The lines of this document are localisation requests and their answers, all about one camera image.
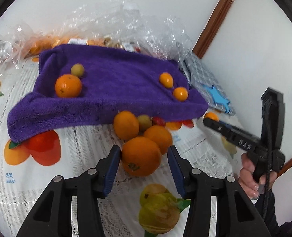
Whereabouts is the small orange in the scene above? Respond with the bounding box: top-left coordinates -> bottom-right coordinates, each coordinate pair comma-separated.
204,112 -> 219,121
173,87 -> 188,102

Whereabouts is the small red fruit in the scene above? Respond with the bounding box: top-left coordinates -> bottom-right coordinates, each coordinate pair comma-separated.
152,117 -> 166,127

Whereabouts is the small orange kumquat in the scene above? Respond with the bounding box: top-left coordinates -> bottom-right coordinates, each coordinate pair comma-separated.
159,72 -> 174,89

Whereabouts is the small green fruit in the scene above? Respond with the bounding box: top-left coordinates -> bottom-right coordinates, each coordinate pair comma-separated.
137,115 -> 153,132

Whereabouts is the large orange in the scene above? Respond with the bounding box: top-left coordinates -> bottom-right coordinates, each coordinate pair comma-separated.
121,136 -> 162,177

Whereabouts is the green brown longan fruit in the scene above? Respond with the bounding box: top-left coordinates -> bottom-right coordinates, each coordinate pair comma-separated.
71,63 -> 85,78

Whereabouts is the dark sleeved right forearm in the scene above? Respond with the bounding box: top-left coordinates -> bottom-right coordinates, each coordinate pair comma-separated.
264,190 -> 292,236

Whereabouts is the person's right hand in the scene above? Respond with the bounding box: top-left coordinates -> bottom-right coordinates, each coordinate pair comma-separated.
238,153 -> 266,199

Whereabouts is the grey checked star cloth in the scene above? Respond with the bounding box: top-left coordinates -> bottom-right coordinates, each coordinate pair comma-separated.
179,53 -> 235,116

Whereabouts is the purple towel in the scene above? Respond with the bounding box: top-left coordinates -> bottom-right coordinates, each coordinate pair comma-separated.
7,44 -> 208,143

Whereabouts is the clear plastic bag pile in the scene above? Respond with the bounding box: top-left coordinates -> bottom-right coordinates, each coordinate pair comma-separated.
58,0 -> 192,61

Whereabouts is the brown wooden door frame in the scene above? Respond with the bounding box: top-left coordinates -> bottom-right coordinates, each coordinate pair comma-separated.
193,0 -> 235,59

